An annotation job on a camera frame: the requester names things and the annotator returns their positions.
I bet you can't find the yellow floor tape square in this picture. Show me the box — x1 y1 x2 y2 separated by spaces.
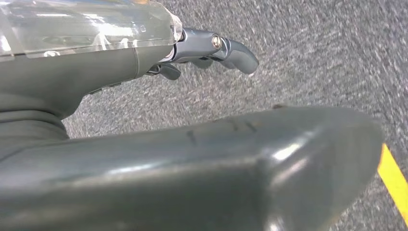
377 143 408 228

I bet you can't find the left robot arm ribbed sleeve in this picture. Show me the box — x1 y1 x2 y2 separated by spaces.
0 110 70 141

